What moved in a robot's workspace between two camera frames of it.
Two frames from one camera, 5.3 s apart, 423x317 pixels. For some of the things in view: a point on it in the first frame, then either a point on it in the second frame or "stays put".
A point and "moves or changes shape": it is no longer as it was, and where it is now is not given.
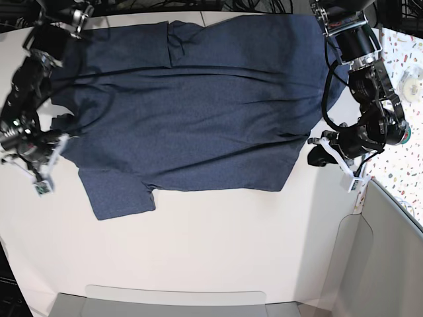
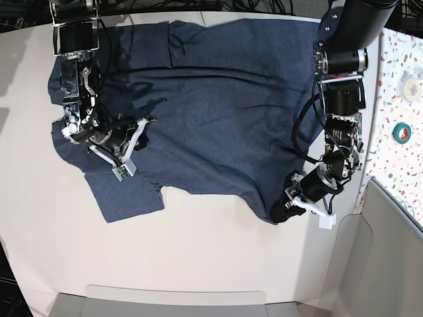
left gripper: (40, 152) to (115, 139)
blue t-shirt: (170, 105) moves or changes shape
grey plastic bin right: (378, 267) stays put
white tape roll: (410, 86) stays put
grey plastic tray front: (129, 301) stays put
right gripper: (326, 152) to (308, 191)
